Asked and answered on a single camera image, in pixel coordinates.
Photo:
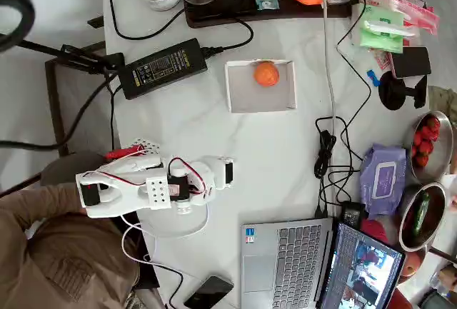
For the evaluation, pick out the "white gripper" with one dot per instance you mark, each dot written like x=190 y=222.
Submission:
x=228 y=174

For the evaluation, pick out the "orange fruit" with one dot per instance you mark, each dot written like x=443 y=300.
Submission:
x=266 y=74

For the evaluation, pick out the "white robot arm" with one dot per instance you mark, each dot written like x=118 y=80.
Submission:
x=118 y=205

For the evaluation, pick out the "white cardboard box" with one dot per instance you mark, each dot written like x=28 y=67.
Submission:
x=260 y=98

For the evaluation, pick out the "perforated white plate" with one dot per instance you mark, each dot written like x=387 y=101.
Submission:
x=146 y=145

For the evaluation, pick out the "red robot clamp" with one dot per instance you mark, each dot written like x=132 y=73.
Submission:
x=118 y=153

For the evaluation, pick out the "large black power brick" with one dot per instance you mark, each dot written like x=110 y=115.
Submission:
x=160 y=68

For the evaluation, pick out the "black smartphone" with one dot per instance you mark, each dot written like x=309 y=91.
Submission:
x=209 y=293

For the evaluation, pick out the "silver laptop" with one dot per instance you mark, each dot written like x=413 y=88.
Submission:
x=296 y=262

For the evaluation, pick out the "black power brick lead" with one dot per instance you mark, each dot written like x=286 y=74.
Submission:
x=250 y=38

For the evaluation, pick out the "round grey stool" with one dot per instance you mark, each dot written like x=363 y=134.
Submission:
x=64 y=170

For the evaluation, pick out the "small black power adapter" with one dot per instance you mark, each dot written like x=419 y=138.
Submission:
x=352 y=212

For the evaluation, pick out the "dark wooden tray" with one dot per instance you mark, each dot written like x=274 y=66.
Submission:
x=221 y=13

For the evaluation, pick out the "dark wooden chair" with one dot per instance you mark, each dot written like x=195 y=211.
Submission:
x=53 y=109

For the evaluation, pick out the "red fabric pouch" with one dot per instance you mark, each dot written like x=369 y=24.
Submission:
x=373 y=228

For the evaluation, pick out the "wet wipes pack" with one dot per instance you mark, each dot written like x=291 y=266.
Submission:
x=383 y=180

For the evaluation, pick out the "teal candy wrapper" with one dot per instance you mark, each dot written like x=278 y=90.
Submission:
x=267 y=4

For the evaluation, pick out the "person in brown jacket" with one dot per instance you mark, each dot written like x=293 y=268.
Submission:
x=53 y=259

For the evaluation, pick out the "blue clip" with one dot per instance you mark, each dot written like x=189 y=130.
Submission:
x=373 y=77

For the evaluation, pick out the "black phone stand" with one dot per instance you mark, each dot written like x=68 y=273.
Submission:
x=391 y=91

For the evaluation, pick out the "red white packet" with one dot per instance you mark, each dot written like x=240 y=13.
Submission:
x=382 y=59

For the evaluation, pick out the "green cucumber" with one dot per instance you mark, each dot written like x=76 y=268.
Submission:
x=421 y=212

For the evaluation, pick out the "green tissue pack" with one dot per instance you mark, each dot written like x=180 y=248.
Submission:
x=378 y=38

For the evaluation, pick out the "red apple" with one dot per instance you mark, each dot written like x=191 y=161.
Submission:
x=410 y=264

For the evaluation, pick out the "dark red thermos jug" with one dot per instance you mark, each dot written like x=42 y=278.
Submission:
x=400 y=302

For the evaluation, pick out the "black phone on stand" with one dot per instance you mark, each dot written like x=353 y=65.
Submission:
x=410 y=62

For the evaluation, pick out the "stainless steel bowl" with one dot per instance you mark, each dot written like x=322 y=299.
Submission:
x=437 y=209
x=441 y=152

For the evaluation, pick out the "olive patterned garment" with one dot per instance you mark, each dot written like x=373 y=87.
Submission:
x=444 y=105

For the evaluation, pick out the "printed plastic bag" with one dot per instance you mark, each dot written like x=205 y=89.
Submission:
x=417 y=13

